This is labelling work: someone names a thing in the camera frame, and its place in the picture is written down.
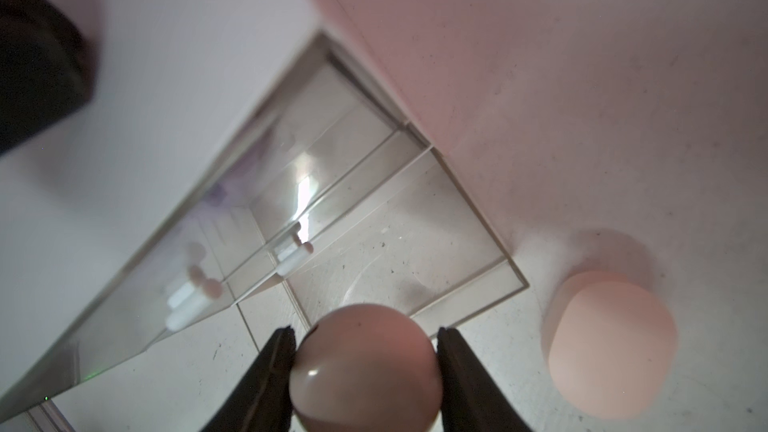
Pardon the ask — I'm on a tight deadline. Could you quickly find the clear bottom drawer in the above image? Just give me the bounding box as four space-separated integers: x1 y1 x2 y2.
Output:
228 149 527 337

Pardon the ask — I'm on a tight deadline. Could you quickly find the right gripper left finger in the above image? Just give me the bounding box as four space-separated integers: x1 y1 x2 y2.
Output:
202 326 297 432

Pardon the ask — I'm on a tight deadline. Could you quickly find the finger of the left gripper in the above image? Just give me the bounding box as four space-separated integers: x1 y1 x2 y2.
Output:
1 0 96 154

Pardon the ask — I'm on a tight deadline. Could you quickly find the white drawer cabinet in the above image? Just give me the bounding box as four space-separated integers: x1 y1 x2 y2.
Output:
1 0 412 430

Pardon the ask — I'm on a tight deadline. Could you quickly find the clear drawer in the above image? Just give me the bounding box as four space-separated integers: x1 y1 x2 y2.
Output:
74 124 430 369
228 149 527 337

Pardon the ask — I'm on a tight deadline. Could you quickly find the pink earphone case top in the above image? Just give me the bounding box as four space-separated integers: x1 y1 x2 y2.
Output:
541 271 678 420

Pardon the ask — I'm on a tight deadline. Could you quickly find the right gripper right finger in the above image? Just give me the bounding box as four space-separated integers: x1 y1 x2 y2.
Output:
437 327 531 432

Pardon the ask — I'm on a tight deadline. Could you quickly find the pink earphone case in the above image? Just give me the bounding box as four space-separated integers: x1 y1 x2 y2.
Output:
289 304 443 431
541 271 678 420

